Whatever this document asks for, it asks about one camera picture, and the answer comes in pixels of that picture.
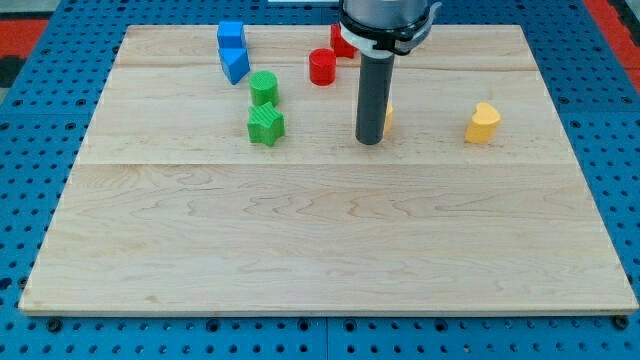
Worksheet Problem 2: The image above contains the yellow hexagon block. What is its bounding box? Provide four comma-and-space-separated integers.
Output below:
383, 103, 394, 134

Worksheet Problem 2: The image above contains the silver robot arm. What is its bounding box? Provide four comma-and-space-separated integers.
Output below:
339, 0, 442, 59

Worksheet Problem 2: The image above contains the green star block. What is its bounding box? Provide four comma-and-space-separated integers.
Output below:
247, 102, 285, 147

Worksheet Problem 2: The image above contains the green cylinder block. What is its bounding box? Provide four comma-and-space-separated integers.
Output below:
249, 71, 279, 106

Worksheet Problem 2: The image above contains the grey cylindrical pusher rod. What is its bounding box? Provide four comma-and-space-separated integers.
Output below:
355, 55, 394, 145

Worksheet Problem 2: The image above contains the red cylinder block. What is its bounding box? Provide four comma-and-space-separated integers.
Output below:
309, 48, 337, 86

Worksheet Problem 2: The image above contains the red star block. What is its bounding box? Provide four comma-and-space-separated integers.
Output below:
330, 23, 357, 59

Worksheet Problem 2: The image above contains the blue triangle block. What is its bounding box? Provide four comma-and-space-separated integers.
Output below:
218, 48, 250, 85

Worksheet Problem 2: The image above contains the light wooden board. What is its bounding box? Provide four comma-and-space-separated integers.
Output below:
19, 25, 638, 317

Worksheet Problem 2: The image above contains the blue cube block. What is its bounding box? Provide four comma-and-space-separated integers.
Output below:
216, 21, 246, 48

